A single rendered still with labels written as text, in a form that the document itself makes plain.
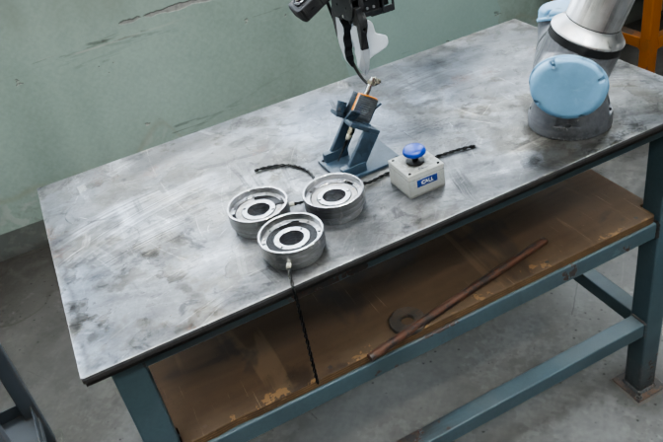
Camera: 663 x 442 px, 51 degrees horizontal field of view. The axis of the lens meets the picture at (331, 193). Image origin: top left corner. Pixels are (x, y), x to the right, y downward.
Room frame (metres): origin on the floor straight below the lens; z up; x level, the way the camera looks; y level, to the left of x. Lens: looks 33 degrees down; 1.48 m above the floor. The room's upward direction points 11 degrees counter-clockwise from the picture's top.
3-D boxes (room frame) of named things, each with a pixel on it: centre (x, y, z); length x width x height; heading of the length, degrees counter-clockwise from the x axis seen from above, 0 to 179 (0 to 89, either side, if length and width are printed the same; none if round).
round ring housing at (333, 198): (0.99, 0.00, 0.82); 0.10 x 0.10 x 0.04
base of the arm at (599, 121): (1.13, -0.47, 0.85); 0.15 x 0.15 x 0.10
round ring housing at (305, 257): (0.89, 0.07, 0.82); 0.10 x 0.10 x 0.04
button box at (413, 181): (1.02, -0.16, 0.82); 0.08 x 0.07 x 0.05; 110
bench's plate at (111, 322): (1.19, -0.08, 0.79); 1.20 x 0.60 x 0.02; 110
